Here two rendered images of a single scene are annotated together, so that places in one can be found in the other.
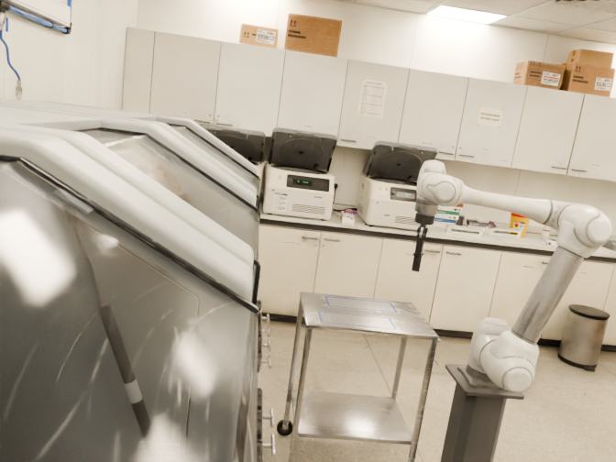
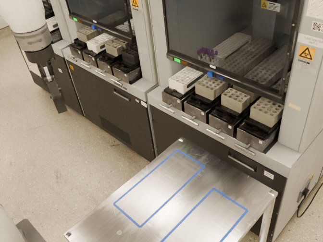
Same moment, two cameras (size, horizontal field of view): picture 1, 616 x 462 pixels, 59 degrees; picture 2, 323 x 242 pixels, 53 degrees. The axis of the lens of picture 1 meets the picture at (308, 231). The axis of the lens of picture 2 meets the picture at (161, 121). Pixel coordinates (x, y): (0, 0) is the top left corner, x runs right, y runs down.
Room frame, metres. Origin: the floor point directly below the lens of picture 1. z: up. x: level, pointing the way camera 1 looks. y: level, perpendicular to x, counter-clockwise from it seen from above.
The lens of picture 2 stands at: (3.03, -0.67, 1.79)
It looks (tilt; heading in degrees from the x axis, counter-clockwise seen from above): 41 degrees down; 146
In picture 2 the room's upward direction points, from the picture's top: 8 degrees counter-clockwise
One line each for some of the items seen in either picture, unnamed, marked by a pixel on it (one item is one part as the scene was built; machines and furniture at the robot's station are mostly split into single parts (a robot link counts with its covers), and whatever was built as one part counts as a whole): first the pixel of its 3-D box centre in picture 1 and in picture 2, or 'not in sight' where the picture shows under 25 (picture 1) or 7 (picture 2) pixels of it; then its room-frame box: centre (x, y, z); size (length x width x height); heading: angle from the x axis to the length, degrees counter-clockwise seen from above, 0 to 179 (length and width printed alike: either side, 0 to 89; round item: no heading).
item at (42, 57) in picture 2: (423, 225); (42, 59); (2.16, -0.45, 1.34); 0.08 x 0.07 x 0.09; 164
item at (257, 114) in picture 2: not in sight; (262, 116); (2.44, 0.25, 0.85); 0.12 x 0.02 x 0.06; 5
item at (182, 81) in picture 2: not in sight; (194, 74); (1.97, 0.30, 0.83); 0.30 x 0.10 x 0.06; 96
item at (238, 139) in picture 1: (229, 166); not in sight; (4.54, 0.72, 1.22); 0.62 x 0.56 x 0.64; 5
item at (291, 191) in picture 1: (299, 171); not in sight; (4.61, 0.14, 1.24); 0.62 x 0.56 x 0.69; 7
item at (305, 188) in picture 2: not in sight; (305, 191); (2.62, 0.47, 0.29); 0.11 x 0.03 x 0.10; 96
